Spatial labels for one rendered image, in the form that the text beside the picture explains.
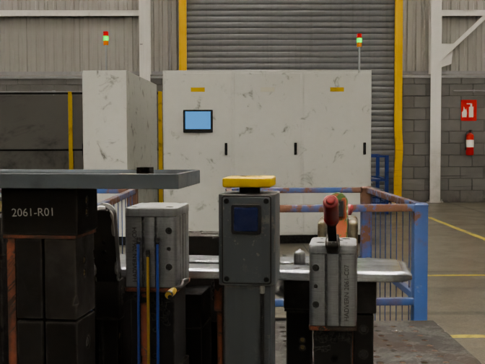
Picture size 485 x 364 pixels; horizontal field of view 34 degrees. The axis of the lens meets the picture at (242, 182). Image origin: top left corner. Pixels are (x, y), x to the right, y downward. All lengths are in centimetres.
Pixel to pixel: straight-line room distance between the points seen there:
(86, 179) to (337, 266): 38
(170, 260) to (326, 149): 823
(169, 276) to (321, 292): 22
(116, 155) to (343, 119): 264
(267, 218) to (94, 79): 846
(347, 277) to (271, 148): 818
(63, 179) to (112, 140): 834
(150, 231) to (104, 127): 820
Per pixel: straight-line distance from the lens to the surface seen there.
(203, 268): 128
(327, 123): 936
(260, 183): 97
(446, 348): 205
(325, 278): 114
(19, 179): 101
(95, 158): 937
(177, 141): 929
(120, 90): 933
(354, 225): 147
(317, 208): 324
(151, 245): 116
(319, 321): 115
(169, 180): 95
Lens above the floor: 121
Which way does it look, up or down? 3 degrees down
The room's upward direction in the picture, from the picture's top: straight up
